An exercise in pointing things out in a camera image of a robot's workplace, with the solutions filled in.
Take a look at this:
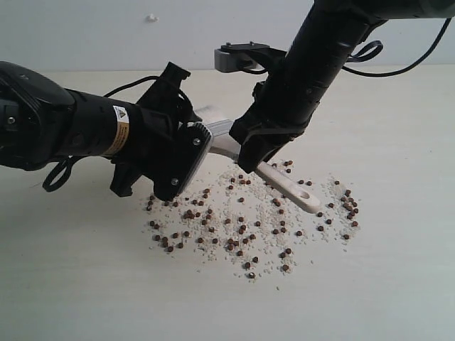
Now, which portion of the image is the white paint brush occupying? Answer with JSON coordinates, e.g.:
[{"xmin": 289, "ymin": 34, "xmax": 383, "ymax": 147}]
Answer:
[{"xmin": 196, "ymin": 106, "xmax": 321, "ymax": 214}]

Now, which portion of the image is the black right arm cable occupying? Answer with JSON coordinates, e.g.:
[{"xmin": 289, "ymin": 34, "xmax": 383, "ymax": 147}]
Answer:
[{"xmin": 341, "ymin": 16, "xmax": 452, "ymax": 77}]

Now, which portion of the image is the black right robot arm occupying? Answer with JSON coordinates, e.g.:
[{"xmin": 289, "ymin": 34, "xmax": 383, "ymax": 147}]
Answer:
[{"xmin": 221, "ymin": 1, "xmax": 454, "ymax": 173}]

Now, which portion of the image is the beans and rice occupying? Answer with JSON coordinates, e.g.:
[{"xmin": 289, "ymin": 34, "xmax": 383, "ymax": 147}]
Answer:
[{"xmin": 139, "ymin": 161, "xmax": 363, "ymax": 290}]

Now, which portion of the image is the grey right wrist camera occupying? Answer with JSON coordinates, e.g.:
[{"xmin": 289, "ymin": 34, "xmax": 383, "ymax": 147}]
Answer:
[{"xmin": 214, "ymin": 41, "xmax": 287, "ymax": 75}]

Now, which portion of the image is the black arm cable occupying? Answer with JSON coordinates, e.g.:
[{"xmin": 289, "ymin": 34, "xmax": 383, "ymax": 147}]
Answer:
[
  {"xmin": 341, "ymin": 16, "xmax": 452, "ymax": 77},
  {"xmin": 41, "ymin": 75, "xmax": 193, "ymax": 193}
]

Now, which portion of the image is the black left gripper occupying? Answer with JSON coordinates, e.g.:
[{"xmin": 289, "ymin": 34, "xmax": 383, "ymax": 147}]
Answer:
[{"xmin": 110, "ymin": 62, "xmax": 192, "ymax": 197}]

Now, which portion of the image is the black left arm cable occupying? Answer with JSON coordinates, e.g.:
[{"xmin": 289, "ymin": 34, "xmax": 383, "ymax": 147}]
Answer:
[{"xmin": 41, "ymin": 75, "xmax": 193, "ymax": 193}]

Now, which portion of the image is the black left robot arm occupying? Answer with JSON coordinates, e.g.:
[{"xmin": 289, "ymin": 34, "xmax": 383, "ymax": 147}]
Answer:
[{"xmin": 1, "ymin": 61, "xmax": 192, "ymax": 201}]

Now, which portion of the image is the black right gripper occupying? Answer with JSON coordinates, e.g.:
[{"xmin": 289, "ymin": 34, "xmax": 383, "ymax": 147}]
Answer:
[{"xmin": 230, "ymin": 80, "xmax": 322, "ymax": 173}]

